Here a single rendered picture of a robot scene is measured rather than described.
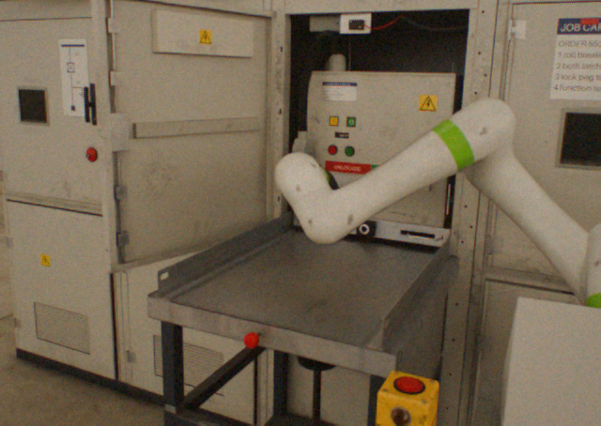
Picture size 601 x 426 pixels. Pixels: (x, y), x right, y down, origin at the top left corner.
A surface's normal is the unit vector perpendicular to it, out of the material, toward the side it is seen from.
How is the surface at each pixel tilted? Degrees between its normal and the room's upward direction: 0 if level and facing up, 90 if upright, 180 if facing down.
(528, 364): 90
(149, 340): 90
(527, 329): 90
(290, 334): 90
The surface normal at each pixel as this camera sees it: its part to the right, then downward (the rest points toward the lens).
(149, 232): 0.74, 0.16
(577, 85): -0.43, 0.18
